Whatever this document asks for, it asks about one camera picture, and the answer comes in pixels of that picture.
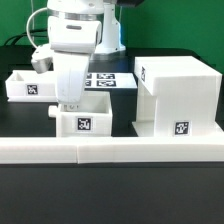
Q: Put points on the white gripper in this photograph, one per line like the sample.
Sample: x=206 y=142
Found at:
x=72 y=43

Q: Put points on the white front drawer box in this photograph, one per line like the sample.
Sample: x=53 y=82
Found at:
x=93 y=118

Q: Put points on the white drawer box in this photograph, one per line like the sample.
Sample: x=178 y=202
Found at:
x=93 y=118
x=29 y=86

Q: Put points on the white drawer cabinet frame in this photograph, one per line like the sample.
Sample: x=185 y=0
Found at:
x=177 y=96

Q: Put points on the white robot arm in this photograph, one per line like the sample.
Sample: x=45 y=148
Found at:
x=92 y=10

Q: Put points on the white rear drawer box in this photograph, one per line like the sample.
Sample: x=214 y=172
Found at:
x=29 y=86

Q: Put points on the white fiducial marker sheet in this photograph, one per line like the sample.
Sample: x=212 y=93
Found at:
x=110 y=80

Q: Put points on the white L-shaped border wall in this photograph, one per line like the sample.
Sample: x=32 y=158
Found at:
x=89 y=150

